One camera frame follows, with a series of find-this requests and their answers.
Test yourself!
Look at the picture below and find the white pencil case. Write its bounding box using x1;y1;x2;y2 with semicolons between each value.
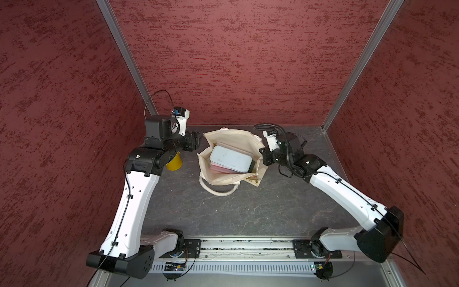
209;145;252;170

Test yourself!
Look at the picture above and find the pink pencil case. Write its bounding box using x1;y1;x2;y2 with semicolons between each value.
210;163;249;174

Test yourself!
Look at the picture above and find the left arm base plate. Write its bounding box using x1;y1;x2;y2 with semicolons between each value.
164;239;202;259

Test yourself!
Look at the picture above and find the yellow pen cup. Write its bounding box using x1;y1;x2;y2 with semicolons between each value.
166;152;183;171

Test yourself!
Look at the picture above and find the printed canvas tote bag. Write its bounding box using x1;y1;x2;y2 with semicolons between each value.
198;128;268;197

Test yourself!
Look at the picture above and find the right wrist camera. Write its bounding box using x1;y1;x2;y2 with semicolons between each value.
263;130;280;152

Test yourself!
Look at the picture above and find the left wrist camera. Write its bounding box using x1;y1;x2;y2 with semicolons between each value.
171;106;190;136

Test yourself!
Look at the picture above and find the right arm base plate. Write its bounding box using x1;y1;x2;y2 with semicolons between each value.
292;239;343;259

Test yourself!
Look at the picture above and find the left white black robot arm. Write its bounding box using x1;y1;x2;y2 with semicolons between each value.
86;107;200;279

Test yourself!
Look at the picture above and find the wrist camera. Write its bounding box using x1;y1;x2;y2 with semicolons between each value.
263;130;280;152
171;106;190;136

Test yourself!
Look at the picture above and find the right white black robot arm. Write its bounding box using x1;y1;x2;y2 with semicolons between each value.
260;129;404;263

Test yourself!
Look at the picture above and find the aluminium mounting rail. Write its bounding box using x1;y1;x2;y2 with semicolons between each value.
139;236;363;262

